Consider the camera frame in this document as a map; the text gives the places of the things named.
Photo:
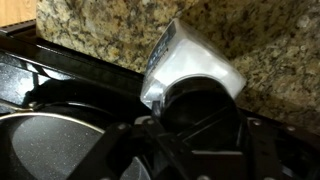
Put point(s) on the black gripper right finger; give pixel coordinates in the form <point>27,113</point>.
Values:
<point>260,150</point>

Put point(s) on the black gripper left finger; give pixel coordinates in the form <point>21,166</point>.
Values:
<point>116,150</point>

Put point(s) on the black stove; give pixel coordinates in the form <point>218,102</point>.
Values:
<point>66,73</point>

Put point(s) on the large black frying pan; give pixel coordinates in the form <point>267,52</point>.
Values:
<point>50,146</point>

